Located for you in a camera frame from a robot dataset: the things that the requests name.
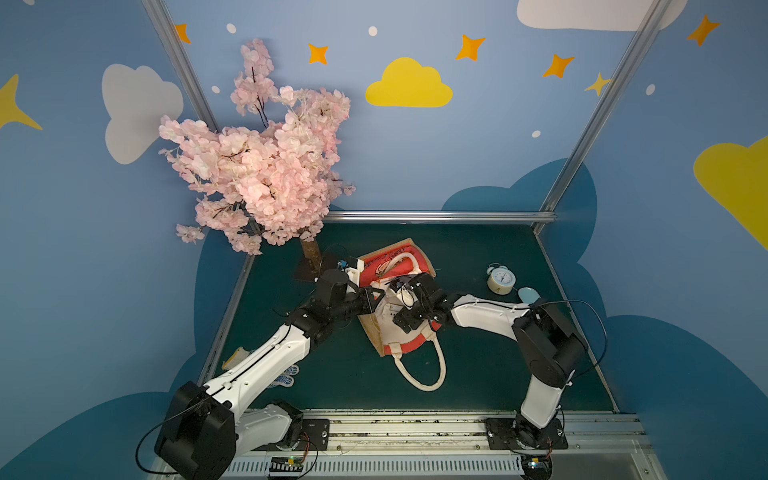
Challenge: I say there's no pink cherry blossom tree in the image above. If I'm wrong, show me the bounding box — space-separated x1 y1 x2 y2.
159 39 355 275

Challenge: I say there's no light blue plastic spoon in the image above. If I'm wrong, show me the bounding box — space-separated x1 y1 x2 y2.
517 287 541 304

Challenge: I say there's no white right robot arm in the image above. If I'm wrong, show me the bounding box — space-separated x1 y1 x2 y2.
381 273 587 450

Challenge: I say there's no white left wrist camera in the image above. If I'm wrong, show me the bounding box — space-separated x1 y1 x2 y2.
337 257 365 292

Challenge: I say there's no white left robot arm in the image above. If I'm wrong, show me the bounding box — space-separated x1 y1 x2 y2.
154 262 375 479

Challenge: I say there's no blue twin-bell alarm clock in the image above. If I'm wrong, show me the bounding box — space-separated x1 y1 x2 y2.
486 263 517 296

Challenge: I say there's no red burlap canvas bag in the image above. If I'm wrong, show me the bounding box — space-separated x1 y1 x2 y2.
359 238 447 392

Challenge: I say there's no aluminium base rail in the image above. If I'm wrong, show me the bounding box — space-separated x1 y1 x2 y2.
147 409 655 480

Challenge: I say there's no blue dotted work glove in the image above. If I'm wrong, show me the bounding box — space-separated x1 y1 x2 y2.
269 364 300 388

